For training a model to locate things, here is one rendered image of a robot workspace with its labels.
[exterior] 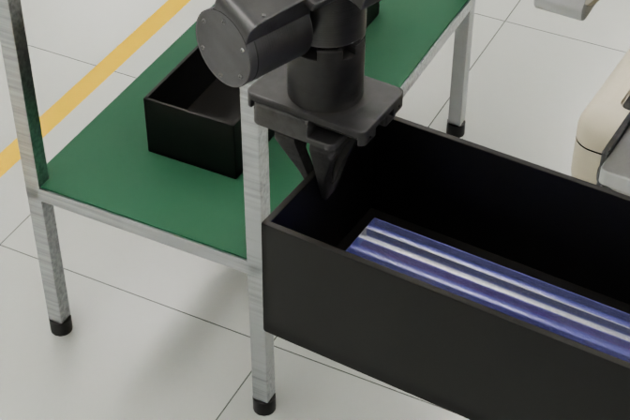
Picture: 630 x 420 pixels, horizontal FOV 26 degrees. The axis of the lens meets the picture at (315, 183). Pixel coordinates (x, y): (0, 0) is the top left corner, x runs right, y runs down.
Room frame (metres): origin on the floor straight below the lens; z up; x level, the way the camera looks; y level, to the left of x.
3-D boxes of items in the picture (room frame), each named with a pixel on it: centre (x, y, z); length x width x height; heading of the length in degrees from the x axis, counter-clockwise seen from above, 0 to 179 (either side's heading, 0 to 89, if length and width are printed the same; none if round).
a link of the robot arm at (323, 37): (0.83, 0.00, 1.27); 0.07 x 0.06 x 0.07; 133
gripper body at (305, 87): (0.83, -0.01, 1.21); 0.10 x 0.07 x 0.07; 59
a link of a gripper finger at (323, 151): (0.84, 0.00, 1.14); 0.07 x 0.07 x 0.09; 59
